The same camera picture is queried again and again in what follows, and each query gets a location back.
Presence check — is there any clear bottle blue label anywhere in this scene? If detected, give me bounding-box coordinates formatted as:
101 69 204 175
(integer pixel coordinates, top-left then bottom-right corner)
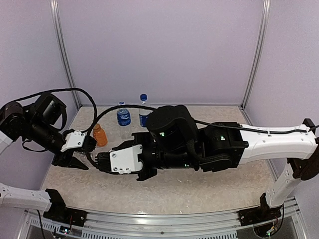
117 105 131 140

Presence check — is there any orange juice bottle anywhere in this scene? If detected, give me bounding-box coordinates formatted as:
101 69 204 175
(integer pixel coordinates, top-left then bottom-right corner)
93 123 108 147

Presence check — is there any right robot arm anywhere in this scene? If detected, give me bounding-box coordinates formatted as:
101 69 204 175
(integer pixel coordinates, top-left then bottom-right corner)
109 105 319 221

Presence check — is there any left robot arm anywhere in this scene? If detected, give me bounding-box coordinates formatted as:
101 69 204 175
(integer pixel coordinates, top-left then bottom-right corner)
0 93 87 222

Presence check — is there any water bottle blue cap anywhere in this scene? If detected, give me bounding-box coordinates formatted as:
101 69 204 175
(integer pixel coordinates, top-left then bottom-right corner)
138 93 151 128

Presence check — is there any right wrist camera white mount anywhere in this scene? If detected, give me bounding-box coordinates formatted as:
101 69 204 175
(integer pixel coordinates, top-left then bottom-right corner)
96 144 143 175

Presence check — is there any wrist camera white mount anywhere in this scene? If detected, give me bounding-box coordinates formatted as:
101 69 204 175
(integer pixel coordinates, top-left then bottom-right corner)
60 130 97 152
96 144 143 175

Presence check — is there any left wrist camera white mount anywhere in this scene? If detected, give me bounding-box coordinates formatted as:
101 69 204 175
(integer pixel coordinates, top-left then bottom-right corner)
60 130 97 152

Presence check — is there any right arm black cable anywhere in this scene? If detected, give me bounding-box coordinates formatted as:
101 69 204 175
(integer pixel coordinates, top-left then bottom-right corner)
84 105 319 175

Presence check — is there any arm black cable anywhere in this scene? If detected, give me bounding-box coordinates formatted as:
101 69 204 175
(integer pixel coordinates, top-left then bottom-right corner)
14 87 98 140
84 105 319 175

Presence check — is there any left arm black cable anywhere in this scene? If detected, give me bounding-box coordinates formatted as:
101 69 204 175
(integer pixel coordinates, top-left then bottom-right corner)
14 87 98 140

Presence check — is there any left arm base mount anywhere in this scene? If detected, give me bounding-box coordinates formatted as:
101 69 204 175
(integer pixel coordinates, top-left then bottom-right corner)
43 189 88 227

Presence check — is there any aluminium front rail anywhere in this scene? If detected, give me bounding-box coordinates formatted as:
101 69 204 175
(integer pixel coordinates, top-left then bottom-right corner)
23 196 300 239

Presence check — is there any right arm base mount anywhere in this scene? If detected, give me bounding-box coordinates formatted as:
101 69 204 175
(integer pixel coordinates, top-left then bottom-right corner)
238 193 283 226

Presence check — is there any aluminium corner post left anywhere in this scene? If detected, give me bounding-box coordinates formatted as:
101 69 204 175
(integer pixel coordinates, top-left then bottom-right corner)
49 0 81 109

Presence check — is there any aluminium corner post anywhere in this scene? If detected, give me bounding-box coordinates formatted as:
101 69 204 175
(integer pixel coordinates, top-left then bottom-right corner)
49 0 81 109
241 0 271 109

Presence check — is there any aluminium corner post right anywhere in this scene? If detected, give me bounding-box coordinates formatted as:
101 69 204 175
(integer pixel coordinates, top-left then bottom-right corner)
241 0 271 109

